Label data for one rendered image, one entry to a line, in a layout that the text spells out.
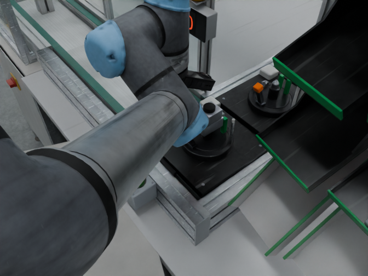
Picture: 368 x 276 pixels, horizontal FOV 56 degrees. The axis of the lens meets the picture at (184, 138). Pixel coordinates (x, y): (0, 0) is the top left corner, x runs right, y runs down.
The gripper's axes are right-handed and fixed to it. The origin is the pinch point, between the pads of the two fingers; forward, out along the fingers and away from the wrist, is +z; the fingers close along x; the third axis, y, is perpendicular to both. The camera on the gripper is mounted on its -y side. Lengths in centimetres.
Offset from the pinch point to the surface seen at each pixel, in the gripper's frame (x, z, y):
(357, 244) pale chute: 42.2, -0.7, -7.3
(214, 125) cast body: 2.2, 1.5, -9.3
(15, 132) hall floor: -150, 106, 22
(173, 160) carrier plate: -0.3, 9.2, 1.8
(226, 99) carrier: -9.2, 9.2, -25.2
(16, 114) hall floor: -166, 106, 15
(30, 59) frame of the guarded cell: -81, 19, 10
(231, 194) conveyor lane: 15.8, 10.2, -3.2
